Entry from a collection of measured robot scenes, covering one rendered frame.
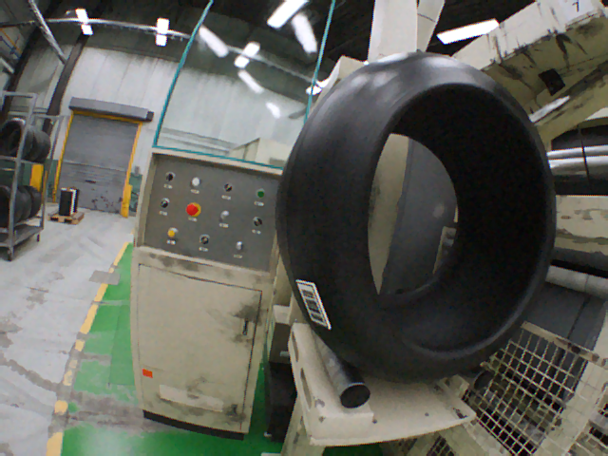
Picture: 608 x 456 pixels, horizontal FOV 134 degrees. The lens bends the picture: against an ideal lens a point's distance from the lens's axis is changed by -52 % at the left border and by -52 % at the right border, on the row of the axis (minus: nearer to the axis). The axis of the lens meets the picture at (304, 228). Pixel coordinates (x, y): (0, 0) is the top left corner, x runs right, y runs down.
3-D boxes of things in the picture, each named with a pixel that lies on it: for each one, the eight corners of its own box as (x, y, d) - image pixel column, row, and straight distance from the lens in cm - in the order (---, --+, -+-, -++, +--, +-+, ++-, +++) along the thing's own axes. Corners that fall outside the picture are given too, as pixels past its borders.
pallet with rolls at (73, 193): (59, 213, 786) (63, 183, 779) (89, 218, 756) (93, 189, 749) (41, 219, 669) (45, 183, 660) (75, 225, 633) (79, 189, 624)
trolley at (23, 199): (16, 235, 511) (35, 113, 504) (47, 241, 479) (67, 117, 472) (-27, 254, 405) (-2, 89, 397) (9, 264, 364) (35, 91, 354)
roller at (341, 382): (302, 318, 70) (306, 302, 68) (319, 320, 71) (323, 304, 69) (337, 409, 41) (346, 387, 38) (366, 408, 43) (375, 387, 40)
